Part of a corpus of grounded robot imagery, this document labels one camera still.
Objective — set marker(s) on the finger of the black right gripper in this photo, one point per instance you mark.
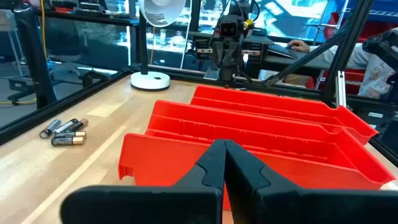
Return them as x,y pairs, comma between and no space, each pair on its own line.
235,62
222,62

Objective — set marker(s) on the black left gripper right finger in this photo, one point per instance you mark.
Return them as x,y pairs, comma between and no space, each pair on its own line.
311,208

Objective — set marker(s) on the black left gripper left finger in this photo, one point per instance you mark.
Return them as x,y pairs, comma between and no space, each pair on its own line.
140,205

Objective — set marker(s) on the red plastic parts bin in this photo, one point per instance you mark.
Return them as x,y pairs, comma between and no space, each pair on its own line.
174,161
264,104

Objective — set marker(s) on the black copper-top AA battery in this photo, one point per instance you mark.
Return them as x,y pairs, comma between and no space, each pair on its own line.
79,124
66,141
70,134

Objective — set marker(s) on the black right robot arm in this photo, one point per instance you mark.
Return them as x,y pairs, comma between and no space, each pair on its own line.
241,7

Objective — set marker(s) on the black keyboard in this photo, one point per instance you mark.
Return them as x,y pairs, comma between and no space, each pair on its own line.
280,51

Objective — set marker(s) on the white desk lamp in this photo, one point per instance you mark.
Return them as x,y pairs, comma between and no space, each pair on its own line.
150,81

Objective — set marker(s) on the person's hand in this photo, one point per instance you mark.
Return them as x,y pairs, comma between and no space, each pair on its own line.
298,45

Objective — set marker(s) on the dark grey side desk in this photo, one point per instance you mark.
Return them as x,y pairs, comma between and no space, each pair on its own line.
311,62

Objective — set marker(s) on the black office chair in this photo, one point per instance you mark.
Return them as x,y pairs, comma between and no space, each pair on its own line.
93,77

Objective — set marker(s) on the black cluttered workbench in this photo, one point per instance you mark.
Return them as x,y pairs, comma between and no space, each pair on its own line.
93,19

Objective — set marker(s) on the person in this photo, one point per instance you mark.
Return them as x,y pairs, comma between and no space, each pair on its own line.
376,74

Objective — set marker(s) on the black curved stand leg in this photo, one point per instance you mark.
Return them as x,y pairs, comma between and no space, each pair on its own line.
34,62

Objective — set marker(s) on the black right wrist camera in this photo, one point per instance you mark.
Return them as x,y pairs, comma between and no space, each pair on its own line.
229,26

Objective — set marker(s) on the silver aluminium bracket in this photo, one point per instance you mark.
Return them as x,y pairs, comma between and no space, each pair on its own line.
340,90

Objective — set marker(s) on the black aluminium table frame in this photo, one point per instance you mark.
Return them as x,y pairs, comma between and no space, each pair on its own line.
62,105

